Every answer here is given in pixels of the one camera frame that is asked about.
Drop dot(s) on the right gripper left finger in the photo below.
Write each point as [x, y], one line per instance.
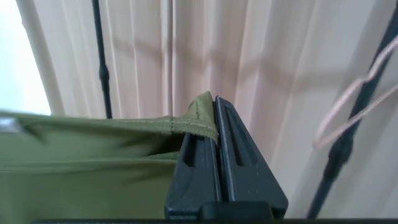
[192, 180]

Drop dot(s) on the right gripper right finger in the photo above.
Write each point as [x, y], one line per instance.
[248, 180]

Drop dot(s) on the green printed shirt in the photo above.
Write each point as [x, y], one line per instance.
[93, 174]

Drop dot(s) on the pink clothes hanger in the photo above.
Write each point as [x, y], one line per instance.
[342, 98]

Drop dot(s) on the black clothes rack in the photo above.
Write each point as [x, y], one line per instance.
[104, 74]

